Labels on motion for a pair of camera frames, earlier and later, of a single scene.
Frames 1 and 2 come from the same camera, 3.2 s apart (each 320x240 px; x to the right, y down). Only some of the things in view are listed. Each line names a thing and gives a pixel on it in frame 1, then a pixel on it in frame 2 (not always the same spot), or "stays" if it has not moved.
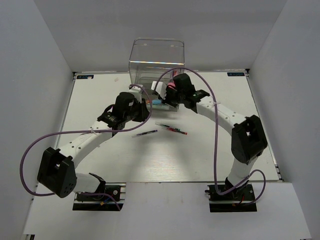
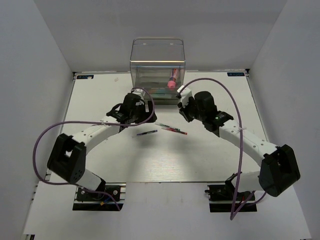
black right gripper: [166, 100] -> [183, 111]
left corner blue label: [85, 76] stays
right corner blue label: [235, 74] stays
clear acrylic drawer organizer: [153, 63] stays
